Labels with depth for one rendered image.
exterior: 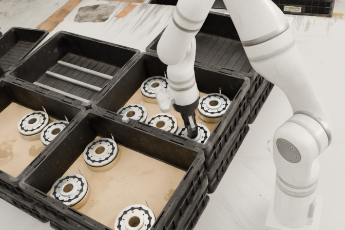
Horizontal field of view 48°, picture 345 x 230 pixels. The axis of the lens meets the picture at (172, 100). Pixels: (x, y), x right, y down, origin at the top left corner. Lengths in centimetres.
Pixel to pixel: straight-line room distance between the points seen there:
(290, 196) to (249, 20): 41
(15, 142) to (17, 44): 147
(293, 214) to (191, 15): 52
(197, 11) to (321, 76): 83
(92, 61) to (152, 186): 65
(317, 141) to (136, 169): 53
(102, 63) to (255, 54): 89
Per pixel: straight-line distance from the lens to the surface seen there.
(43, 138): 126
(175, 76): 96
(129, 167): 113
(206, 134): 112
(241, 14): 70
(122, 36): 187
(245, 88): 115
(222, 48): 147
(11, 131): 139
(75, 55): 160
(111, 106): 125
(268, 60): 72
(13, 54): 266
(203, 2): 80
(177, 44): 87
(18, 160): 129
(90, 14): 211
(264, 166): 124
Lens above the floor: 171
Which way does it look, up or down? 43 degrees down
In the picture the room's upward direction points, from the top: 11 degrees counter-clockwise
